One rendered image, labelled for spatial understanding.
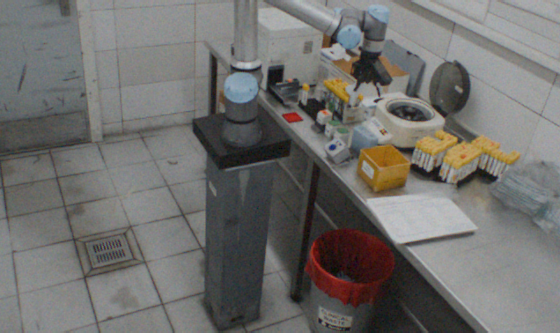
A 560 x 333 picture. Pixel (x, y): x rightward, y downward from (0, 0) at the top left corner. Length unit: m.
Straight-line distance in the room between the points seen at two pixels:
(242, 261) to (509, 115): 1.20
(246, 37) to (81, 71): 1.83
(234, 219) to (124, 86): 1.87
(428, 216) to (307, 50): 1.04
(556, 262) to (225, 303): 1.31
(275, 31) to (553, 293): 1.48
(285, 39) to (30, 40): 1.64
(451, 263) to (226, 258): 0.92
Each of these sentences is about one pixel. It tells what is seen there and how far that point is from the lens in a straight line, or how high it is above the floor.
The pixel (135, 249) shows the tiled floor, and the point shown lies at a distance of 2.95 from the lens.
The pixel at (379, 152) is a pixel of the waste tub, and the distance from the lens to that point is 2.04.
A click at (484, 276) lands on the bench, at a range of 1.75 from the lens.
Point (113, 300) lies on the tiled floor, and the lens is 2.71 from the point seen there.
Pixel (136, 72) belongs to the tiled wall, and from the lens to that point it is 3.76.
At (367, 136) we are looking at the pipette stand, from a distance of 2.07.
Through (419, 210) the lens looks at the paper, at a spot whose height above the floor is 0.89.
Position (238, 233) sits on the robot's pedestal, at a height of 0.56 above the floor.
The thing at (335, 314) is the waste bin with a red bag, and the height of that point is 0.23.
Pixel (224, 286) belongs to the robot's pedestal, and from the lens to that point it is 2.35.
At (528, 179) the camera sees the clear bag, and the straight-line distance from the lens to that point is 2.04.
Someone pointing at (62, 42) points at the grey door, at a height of 0.71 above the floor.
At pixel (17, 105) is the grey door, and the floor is 0.34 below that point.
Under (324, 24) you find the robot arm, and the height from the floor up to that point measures 1.41.
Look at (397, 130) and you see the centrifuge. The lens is 2.19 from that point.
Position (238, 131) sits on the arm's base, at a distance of 1.96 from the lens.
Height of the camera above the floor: 1.97
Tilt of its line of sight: 34 degrees down
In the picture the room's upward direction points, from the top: 6 degrees clockwise
